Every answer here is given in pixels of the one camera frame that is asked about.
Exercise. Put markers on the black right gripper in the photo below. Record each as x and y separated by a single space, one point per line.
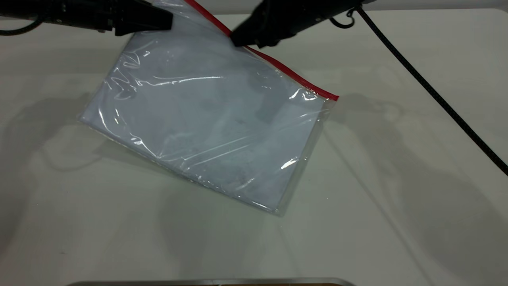
297 16

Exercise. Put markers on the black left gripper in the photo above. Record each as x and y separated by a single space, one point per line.
85 14

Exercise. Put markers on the clear zip bag red zipper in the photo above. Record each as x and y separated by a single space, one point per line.
198 111

